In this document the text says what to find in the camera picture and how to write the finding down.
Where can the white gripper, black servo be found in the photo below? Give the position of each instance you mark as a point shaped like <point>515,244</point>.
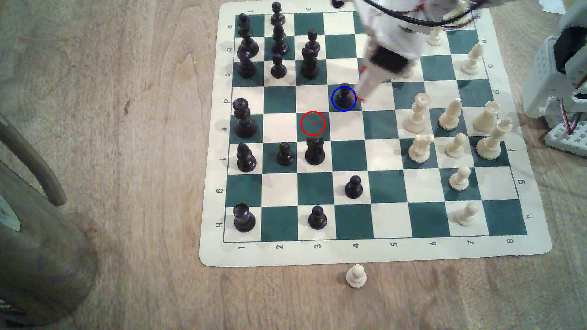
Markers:
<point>387,63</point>

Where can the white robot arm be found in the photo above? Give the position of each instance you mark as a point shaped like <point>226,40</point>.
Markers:
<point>390,30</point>

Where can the white chess queen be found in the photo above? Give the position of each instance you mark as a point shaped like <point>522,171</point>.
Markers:
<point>416,120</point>

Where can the white chess pawn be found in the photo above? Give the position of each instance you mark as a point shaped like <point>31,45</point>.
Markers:
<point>356,277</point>
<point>459,180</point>
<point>434,39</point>
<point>467,215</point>
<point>460,16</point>
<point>456,147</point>

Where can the black chess piece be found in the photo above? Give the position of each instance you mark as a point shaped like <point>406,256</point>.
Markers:
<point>338,2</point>

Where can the white chess knight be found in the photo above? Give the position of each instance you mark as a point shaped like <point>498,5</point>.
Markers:
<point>420,150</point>

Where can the black chess rook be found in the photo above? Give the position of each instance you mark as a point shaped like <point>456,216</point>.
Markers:
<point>315,153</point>
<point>244,220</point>

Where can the white chess bishop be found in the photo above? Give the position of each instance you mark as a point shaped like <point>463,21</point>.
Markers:
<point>471,64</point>
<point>450,118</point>

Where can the green and white chess mat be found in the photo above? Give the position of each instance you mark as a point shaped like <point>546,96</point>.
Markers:
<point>390,192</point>

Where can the black chess knight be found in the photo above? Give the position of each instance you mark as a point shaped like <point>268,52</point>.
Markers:
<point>246,68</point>

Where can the black chess bishop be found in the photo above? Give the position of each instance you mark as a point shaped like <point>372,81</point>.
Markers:
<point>246,160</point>
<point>248,45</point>

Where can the white chess rook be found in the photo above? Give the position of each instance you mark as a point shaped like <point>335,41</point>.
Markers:
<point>486,120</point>

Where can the white chess king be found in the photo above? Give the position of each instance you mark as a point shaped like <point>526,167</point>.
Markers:
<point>490,145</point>

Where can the white paper sheet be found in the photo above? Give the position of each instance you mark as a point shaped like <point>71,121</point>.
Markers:
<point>552,5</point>

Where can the wooden chair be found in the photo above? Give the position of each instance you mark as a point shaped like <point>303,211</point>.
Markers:
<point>41,256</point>

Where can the white perforated base plate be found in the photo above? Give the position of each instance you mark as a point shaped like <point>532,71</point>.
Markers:
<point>566,140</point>

